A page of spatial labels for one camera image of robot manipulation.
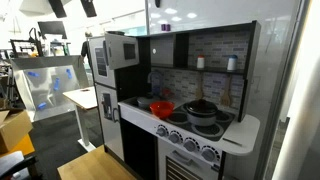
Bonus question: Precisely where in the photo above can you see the grey cooking pot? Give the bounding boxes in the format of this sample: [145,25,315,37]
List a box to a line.
[185,111,218,127]

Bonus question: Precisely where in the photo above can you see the black monitor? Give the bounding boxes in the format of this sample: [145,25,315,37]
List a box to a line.
[37,20,68,40]

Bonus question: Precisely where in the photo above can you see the silver reflective board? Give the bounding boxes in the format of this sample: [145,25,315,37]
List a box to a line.
[9,55,89,123]

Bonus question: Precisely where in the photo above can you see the grey toy sink bowl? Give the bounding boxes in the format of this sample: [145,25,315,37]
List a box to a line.
[136,94,158,110]

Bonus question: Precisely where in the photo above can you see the wooden platform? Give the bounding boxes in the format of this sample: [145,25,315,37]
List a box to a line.
[57,144,138,180]

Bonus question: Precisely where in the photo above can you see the white toy fridge dispenser door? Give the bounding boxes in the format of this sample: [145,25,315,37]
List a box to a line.
[94,83,125,161]

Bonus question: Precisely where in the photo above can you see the metal pan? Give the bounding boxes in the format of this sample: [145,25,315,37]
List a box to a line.
[105,30,126,36]

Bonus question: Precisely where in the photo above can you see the orange panel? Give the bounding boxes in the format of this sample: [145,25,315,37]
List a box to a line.
[0,133,36,158]

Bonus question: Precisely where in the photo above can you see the brown cardboard box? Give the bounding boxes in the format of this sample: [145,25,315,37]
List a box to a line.
[0,109,34,154]

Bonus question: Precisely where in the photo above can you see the red toy tap handle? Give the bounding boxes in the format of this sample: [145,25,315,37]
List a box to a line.
[162,88,173,99]

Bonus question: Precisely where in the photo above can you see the white shaker blue cap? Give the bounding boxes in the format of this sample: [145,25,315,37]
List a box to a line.
[226,54,239,72]

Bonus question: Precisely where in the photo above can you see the white toy oven door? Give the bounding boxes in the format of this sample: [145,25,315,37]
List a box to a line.
[157,138,221,180]

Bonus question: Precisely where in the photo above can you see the toy microwave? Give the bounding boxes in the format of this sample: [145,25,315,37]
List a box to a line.
[104,33,140,71]

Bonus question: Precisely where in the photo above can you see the white shaker red cap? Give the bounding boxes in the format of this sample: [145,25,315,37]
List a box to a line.
[196,54,206,70]

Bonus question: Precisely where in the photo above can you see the grey toy faucet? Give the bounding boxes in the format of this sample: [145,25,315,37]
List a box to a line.
[147,70,164,98]

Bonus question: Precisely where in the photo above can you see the white hanging ceiling panel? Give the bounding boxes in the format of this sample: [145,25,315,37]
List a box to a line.
[18,0,73,17]

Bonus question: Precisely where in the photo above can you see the wooden toy spoon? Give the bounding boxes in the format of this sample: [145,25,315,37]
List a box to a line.
[195,76,205,100]

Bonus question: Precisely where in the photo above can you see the wooden toy spatula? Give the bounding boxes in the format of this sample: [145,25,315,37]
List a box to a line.
[220,78,233,108]

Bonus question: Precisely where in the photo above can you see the black metal frame stand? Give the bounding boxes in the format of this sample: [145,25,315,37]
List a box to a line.
[9,27,45,58]

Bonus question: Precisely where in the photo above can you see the toy kitchen play set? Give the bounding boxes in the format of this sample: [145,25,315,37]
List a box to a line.
[87,20,262,180]

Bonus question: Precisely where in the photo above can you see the person in dark shirt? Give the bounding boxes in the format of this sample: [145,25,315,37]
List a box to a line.
[80,31,94,69]

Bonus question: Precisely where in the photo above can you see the white standing desk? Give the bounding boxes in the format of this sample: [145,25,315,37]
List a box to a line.
[62,85,98,153]

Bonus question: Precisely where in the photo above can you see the red plastic bowl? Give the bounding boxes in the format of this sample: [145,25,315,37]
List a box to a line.
[149,100,175,120]

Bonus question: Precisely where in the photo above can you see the grey stove knob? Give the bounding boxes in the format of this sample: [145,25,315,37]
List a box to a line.
[200,145,221,163]
[155,124,169,138]
[168,130,183,145]
[182,136,200,153]

